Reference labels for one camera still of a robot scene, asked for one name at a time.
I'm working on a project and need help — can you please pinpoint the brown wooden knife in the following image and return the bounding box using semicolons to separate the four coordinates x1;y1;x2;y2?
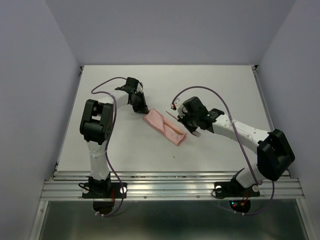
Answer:
164;112;185;136

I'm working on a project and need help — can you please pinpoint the pink cloth napkin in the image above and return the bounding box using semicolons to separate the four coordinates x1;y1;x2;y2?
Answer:
143;109;187;146

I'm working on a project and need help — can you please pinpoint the brown wooden fork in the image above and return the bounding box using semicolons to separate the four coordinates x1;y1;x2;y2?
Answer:
191;130;201;138

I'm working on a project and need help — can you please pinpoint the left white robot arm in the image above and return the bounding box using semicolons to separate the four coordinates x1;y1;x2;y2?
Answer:
79;77;149;199

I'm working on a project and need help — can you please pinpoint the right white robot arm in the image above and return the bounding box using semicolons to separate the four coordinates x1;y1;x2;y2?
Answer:
171;96;296;195

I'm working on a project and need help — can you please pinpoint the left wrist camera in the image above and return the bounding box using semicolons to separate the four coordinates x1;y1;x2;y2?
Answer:
137;81;144;92

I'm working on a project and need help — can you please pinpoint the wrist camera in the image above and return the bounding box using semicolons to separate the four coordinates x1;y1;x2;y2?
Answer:
137;81;144;92
170;98;183;111

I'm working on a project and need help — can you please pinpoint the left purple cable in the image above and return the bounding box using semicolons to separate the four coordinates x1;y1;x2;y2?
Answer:
91;77;129;218

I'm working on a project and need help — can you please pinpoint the purple cable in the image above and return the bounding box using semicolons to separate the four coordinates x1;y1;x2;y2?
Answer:
171;86;276;216
91;77;129;218

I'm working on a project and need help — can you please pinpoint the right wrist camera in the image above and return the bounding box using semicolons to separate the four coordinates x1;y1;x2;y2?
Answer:
170;98;183;111

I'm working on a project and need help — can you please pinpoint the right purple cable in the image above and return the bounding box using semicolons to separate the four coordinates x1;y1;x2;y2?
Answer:
171;86;276;216

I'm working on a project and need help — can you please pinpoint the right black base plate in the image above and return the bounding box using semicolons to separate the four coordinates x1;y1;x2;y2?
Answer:
211;181;260;200

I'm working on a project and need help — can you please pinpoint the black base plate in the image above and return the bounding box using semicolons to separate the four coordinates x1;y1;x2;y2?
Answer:
211;181;260;200
78;182;128;199

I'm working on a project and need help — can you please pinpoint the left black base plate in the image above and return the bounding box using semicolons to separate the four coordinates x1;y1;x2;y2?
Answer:
78;182;128;199

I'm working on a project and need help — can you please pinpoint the aluminium rail frame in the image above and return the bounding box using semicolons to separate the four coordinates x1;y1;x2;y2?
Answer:
30;65;311;240

